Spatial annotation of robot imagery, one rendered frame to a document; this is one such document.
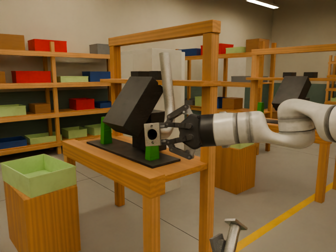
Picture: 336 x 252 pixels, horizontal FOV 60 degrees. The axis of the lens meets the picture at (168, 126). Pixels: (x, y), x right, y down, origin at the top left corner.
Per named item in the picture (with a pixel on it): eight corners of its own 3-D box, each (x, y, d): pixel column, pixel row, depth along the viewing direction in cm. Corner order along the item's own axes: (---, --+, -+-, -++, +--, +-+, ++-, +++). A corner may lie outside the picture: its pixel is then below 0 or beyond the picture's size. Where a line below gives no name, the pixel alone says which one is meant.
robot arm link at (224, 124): (222, 147, 74) (247, 146, 72) (214, 150, 64) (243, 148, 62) (219, 112, 75) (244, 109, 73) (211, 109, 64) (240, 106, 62)
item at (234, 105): (255, 155, 577) (262, 37, 537) (171, 136, 760) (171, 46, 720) (270, 151, 612) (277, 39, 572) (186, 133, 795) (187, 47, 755)
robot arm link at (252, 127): (242, 148, 69) (238, 111, 69) (313, 144, 64) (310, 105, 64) (239, 154, 63) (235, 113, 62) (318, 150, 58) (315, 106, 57)
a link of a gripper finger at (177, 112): (191, 108, 71) (173, 122, 72) (187, 102, 71) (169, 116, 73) (188, 107, 68) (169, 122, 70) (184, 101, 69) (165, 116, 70)
